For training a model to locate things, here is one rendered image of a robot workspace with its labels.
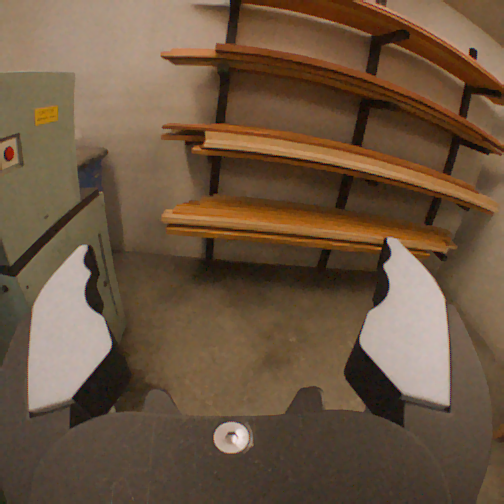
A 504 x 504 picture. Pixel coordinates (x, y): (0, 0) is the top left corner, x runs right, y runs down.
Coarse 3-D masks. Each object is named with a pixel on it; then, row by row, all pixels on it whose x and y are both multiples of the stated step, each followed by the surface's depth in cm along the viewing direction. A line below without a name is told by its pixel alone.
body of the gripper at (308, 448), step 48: (96, 432) 3; (144, 432) 4; (192, 432) 4; (240, 432) 4; (288, 432) 4; (336, 432) 4; (384, 432) 3; (48, 480) 2; (96, 480) 3; (144, 480) 3; (192, 480) 3; (240, 480) 3; (288, 480) 3; (336, 480) 3; (384, 480) 3; (432, 480) 2
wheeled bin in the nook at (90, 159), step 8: (80, 152) 137; (88, 152) 140; (96, 152) 144; (104, 152) 151; (80, 160) 126; (88, 160) 131; (96, 160) 142; (80, 168) 122; (88, 168) 139; (96, 168) 152; (80, 176) 131; (88, 176) 142; (96, 176) 155; (80, 184) 133; (88, 184) 145; (96, 184) 158
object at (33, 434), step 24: (24, 336) 5; (24, 360) 5; (0, 384) 4; (24, 384) 4; (0, 408) 3; (24, 408) 4; (72, 408) 4; (0, 432) 3; (24, 432) 3; (48, 432) 3; (0, 456) 2; (24, 456) 3; (0, 480) 2; (24, 480) 2
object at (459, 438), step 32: (448, 320) 6; (480, 384) 4; (384, 416) 5; (416, 416) 4; (448, 416) 4; (480, 416) 3; (448, 448) 3; (480, 448) 3; (448, 480) 3; (480, 480) 2
